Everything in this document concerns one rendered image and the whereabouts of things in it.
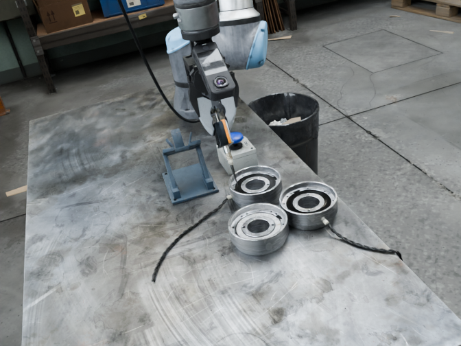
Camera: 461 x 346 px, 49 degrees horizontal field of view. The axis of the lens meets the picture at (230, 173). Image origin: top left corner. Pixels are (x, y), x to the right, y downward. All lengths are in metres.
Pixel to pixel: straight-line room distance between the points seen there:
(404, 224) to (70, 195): 1.45
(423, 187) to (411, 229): 0.31
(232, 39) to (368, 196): 1.28
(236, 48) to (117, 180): 0.44
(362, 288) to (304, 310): 0.10
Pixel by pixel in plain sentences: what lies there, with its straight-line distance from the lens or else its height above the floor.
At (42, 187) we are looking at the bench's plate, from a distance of 1.26.
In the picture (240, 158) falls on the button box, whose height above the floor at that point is 0.83.
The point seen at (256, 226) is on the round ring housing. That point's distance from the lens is 0.92.
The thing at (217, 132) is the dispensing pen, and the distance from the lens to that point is 0.99.
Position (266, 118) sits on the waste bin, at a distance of 2.41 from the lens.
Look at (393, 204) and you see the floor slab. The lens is 2.33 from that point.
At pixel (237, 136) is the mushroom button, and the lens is 1.09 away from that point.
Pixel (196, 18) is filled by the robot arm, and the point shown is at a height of 1.16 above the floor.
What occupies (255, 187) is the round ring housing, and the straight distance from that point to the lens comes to 1.03.
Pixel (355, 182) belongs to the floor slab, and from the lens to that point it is 2.47.
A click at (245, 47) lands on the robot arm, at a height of 0.98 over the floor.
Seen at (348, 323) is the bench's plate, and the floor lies 0.80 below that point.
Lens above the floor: 1.38
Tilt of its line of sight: 32 degrees down
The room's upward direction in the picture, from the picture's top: 10 degrees counter-clockwise
